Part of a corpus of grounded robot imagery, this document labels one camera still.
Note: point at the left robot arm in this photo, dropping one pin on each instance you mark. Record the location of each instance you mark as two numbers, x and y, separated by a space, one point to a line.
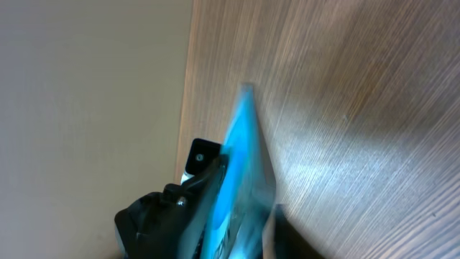
202 153

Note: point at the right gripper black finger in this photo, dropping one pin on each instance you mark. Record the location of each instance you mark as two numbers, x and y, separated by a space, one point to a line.
288 242

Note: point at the turquoise screen smartphone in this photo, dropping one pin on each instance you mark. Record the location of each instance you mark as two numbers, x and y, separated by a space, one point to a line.
246 194

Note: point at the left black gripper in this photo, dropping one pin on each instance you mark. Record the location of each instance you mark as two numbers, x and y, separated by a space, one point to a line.
171 223

